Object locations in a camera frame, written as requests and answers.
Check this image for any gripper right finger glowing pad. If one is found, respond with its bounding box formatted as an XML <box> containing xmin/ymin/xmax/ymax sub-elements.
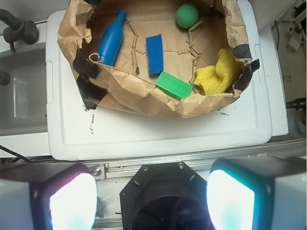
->
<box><xmin>206</xmin><ymin>157</ymin><xmax>307</xmax><ymax>230</ymax></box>

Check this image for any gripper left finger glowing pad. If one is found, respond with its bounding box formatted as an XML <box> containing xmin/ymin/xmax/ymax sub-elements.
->
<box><xmin>0</xmin><ymin>163</ymin><xmax>97</xmax><ymax>230</ymax></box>

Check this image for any green rectangular block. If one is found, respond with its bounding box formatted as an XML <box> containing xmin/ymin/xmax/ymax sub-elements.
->
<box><xmin>155</xmin><ymin>71</ymin><xmax>192</xmax><ymax>100</ymax></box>

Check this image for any white plastic bin lid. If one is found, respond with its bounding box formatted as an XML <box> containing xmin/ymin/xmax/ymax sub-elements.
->
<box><xmin>46</xmin><ymin>11</ymin><xmax>272</xmax><ymax>161</ymax></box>

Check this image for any white sink basin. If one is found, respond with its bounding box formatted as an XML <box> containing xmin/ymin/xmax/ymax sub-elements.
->
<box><xmin>0</xmin><ymin>43</ymin><xmax>51</xmax><ymax>159</ymax></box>

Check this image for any yellow knitted cloth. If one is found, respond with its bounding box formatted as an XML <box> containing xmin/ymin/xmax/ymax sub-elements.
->
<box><xmin>193</xmin><ymin>49</ymin><xmax>241</xmax><ymax>95</ymax></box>

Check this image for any blue plastic bottle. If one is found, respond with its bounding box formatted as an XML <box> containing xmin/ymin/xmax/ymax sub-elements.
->
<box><xmin>97</xmin><ymin>10</ymin><xmax>127</xmax><ymax>66</ymax></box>

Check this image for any crumpled brown paper bag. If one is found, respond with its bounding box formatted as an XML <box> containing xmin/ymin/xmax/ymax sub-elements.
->
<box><xmin>58</xmin><ymin>0</ymin><xmax>260</xmax><ymax>118</ymax></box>

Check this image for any grey faucet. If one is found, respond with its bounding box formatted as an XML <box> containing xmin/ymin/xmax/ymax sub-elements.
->
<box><xmin>0</xmin><ymin>9</ymin><xmax>39</xmax><ymax>52</ymax></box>

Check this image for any blue sponge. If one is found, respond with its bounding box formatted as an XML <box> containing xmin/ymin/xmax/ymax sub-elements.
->
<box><xmin>146</xmin><ymin>34</ymin><xmax>164</xmax><ymax>76</ymax></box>

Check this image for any green golf ball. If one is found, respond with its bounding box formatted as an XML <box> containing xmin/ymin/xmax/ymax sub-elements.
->
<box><xmin>176</xmin><ymin>3</ymin><xmax>199</xmax><ymax>29</ymax></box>

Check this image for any aluminium rail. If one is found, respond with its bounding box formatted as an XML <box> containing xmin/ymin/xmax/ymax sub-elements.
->
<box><xmin>84</xmin><ymin>138</ymin><xmax>307</xmax><ymax>180</ymax></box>

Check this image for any black octagonal mount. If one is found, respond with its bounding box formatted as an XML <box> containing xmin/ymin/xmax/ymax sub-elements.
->
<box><xmin>119</xmin><ymin>161</ymin><xmax>214</xmax><ymax>230</ymax></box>

